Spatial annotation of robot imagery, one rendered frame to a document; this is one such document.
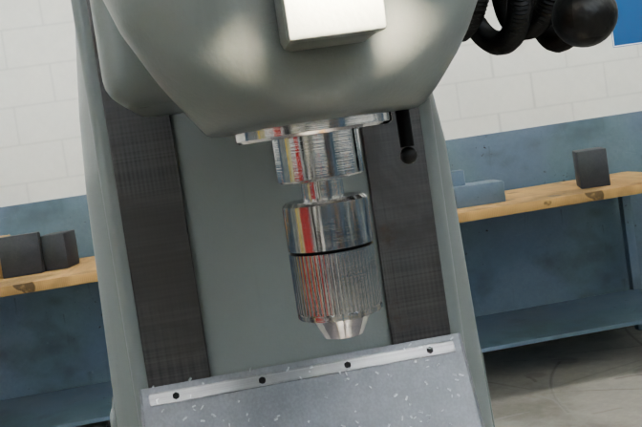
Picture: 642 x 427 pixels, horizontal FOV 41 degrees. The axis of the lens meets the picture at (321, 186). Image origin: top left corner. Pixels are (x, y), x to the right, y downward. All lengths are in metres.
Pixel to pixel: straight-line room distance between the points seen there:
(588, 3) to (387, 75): 0.10
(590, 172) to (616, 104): 0.88
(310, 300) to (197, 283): 0.40
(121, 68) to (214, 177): 0.29
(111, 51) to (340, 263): 0.22
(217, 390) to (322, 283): 0.42
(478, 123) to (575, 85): 0.60
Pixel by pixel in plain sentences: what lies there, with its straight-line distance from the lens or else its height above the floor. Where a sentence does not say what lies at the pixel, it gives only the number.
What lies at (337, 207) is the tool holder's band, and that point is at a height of 1.26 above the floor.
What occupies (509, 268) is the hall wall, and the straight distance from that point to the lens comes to 4.98.
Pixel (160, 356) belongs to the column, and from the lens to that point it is 0.86.
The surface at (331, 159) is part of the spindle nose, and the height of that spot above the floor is 1.29.
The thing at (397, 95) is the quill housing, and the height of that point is 1.32.
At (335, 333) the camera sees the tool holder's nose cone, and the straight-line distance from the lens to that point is 0.47.
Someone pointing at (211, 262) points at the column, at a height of 1.20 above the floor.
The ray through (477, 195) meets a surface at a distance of 4.22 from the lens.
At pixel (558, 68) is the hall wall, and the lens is 5.07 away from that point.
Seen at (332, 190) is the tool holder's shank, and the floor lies 1.27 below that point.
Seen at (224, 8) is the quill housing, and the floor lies 1.36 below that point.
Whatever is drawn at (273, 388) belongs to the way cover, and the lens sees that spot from 0.86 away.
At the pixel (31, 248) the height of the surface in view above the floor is 1.00.
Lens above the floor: 1.30
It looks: 3 degrees down
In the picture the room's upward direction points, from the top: 8 degrees counter-clockwise
